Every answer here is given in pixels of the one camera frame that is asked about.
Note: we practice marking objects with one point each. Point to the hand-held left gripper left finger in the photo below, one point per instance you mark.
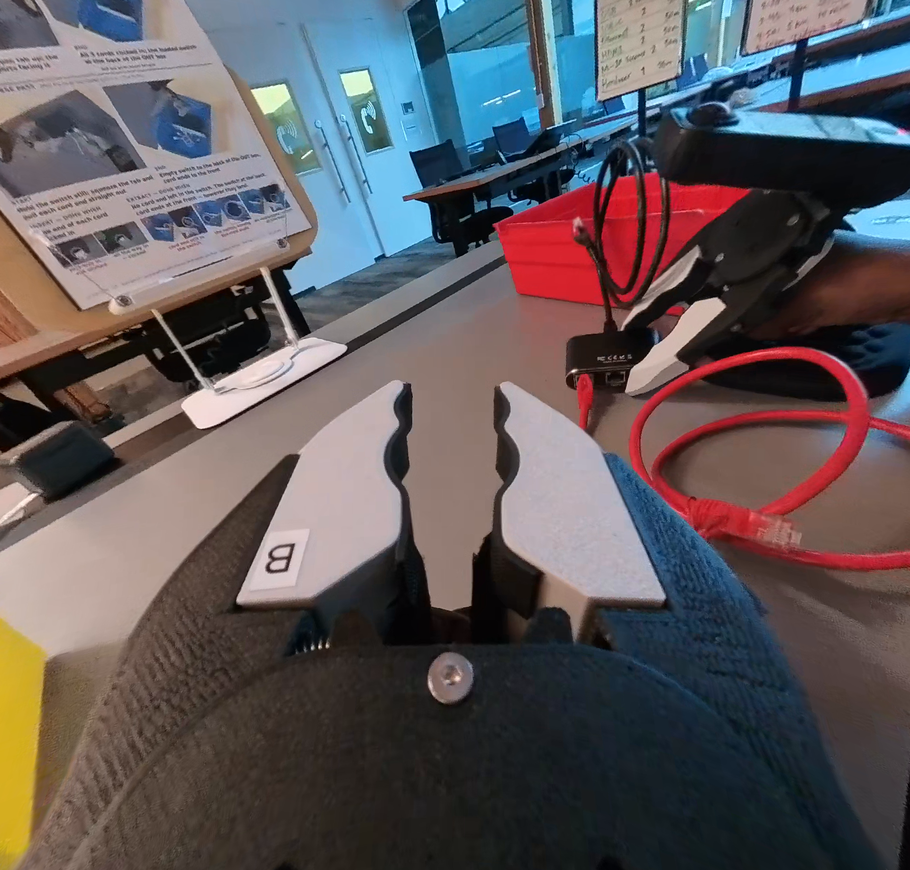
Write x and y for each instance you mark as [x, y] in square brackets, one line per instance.
[334, 507]

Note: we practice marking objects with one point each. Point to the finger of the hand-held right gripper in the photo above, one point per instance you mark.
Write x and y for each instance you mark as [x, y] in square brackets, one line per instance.
[675, 347]
[668, 290]

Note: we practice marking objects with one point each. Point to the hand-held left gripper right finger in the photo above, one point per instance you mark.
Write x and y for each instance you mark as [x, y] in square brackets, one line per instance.
[569, 514]

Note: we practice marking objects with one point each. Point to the black adapter hub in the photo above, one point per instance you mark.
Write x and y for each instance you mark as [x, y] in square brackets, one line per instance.
[597, 351]

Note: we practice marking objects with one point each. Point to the yellow plastic bin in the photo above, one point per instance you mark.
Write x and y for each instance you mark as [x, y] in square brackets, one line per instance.
[18, 728]

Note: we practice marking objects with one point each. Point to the person's right hand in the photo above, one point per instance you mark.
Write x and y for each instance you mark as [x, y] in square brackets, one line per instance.
[853, 287]

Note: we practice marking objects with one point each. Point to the red plastic bin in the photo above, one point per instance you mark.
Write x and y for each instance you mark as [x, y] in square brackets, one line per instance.
[547, 258]

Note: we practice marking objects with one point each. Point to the black mesh wrist rest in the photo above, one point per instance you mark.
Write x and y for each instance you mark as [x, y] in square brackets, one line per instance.
[817, 372]

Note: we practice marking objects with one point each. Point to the handwritten whiteboard sign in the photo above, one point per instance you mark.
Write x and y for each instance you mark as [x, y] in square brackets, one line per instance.
[640, 24]
[810, 2]

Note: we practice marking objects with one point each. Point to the white monitor stand base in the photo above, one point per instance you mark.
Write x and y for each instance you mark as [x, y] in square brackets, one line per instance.
[320, 354]

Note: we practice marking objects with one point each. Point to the black office chair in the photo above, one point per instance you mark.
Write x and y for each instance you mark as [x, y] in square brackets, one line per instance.
[437, 162]
[512, 134]

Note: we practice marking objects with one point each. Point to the long wooden table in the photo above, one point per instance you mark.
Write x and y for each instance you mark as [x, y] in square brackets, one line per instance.
[462, 186]

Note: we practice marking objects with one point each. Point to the white door with window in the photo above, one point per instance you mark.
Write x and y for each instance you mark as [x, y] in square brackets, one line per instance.
[330, 237]
[398, 194]

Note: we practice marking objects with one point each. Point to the dark grey box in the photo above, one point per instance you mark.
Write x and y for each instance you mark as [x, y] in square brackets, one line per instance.
[64, 457]

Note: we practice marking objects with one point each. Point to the instruction poster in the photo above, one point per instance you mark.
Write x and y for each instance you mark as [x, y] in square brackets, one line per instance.
[106, 137]

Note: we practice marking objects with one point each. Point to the wooden support post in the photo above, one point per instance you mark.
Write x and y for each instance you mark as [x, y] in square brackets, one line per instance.
[542, 45]

